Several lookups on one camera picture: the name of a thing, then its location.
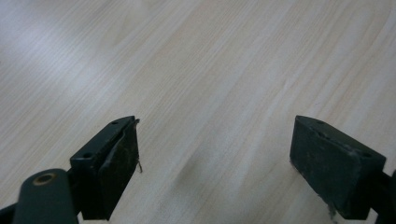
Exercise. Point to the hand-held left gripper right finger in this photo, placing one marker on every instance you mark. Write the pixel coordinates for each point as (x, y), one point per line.
(333, 165)

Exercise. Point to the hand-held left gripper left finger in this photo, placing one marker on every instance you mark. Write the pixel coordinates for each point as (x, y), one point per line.
(106, 168)

